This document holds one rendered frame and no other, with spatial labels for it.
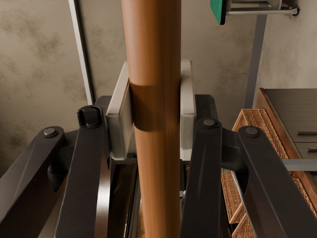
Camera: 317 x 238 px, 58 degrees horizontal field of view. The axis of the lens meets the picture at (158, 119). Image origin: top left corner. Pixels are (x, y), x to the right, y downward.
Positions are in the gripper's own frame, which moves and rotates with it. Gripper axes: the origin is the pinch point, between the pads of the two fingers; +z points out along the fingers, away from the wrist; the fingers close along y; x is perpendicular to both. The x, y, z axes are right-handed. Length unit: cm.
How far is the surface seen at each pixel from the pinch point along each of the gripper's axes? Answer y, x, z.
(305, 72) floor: 118, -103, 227
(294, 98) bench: 80, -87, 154
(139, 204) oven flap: -20, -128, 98
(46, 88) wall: -192, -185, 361
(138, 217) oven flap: -20, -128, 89
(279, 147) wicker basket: 59, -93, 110
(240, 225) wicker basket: 37, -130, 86
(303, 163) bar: 60, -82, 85
